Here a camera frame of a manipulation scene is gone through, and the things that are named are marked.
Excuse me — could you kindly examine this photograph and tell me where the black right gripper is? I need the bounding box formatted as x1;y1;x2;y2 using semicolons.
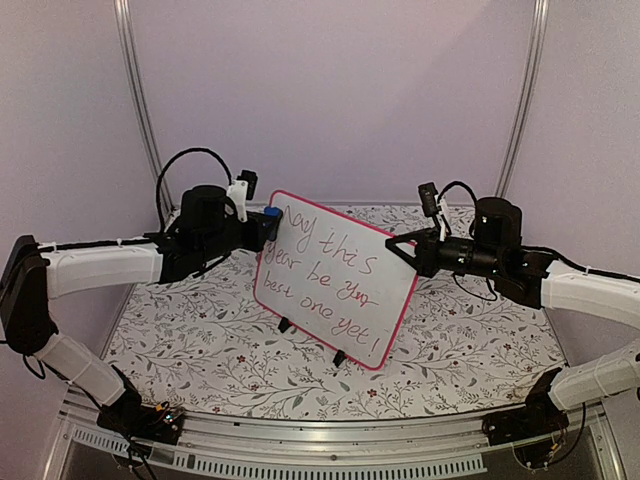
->
385;228;502;281

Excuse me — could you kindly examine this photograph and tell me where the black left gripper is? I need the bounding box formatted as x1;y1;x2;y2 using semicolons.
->
199;212;276;265

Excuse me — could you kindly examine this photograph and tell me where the pink framed whiteboard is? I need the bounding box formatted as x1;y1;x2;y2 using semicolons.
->
254;190;417;370

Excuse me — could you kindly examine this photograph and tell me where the blue whiteboard eraser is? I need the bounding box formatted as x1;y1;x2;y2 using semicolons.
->
263;206;283;222

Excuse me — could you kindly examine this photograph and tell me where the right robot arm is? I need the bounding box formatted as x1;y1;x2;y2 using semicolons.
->
386;197;639;445

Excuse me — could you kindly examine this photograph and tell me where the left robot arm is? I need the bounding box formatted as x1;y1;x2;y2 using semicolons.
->
1;180;283;438

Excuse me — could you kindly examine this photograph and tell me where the black stand foot left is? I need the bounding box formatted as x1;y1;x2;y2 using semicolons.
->
278;317;293;334

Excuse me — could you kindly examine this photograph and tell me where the floral table mat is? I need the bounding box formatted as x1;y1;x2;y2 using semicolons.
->
102;203;571;420

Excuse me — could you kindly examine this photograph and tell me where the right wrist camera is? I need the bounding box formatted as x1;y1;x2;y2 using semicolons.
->
418;182;451;241

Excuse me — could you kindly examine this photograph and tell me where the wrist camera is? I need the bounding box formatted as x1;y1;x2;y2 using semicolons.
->
227;170;258;223
418;182;451;241

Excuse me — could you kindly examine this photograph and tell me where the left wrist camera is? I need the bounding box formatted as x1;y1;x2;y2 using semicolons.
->
227;170;258;223

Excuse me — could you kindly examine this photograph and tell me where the right black cable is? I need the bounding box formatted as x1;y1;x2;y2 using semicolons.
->
439;180;501;302

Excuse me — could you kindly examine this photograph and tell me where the left black sleeved cable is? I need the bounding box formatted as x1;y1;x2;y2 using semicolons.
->
155;147;235;236

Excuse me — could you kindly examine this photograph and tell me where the front aluminium rail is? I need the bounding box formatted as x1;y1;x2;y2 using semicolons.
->
57;406;629;479

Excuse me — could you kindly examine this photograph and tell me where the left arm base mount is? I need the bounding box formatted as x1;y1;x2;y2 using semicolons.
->
97;395;185;445

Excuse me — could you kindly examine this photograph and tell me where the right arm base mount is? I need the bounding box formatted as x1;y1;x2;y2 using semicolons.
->
482;406;569;470

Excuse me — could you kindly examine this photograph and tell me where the right aluminium frame post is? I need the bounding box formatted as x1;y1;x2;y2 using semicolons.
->
494;0;550;198

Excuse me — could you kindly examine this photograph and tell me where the aluminium frame post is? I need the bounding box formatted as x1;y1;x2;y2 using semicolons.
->
494;0;550;198
112;0;176;211

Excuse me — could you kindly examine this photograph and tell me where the left aluminium frame post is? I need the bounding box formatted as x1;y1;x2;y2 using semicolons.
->
112;0;176;211

